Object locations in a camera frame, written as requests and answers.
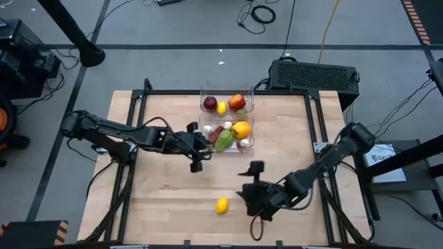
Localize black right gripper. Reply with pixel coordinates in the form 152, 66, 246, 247
236, 160, 288, 221

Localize red orange apple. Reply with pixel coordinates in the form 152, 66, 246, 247
227, 93, 247, 111

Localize white printed paper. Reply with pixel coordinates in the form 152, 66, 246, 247
361, 143, 408, 184

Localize black equipment rack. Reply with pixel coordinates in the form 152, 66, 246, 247
0, 17, 62, 100

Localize black pole stand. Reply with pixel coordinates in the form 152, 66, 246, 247
36, 0, 107, 68

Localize black metal stand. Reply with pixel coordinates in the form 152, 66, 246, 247
352, 133, 443, 222

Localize yellow bell pepper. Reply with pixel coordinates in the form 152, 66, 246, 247
230, 120, 252, 140

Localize black metal table frame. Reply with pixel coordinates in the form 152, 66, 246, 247
82, 77, 378, 249

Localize dark red apple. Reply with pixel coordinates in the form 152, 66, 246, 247
202, 96, 219, 112

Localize black perforated computer case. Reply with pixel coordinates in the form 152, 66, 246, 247
269, 59, 361, 112

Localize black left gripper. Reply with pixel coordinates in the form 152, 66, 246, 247
163, 121, 212, 174

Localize black mat orange stripes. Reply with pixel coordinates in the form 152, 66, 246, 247
400, 0, 443, 46
0, 220, 69, 249

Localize large clear plastic bin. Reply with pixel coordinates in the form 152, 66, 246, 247
197, 112, 257, 154

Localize long red pepper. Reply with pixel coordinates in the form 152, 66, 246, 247
206, 125, 225, 145

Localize green chayote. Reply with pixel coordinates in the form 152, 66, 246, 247
214, 129, 235, 154

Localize yellow cable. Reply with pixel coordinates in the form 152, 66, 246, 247
317, 0, 341, 64

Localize small clear plastic bin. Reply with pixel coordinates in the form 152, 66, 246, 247
199, 82, 256, 116

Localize black and orange machine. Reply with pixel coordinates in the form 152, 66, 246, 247
0, 95, 31, 167

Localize large yellow lemon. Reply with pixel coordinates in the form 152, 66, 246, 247
215, 196, 230, 215

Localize coiled black cable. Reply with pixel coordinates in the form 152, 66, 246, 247
237, 0, 277, 35

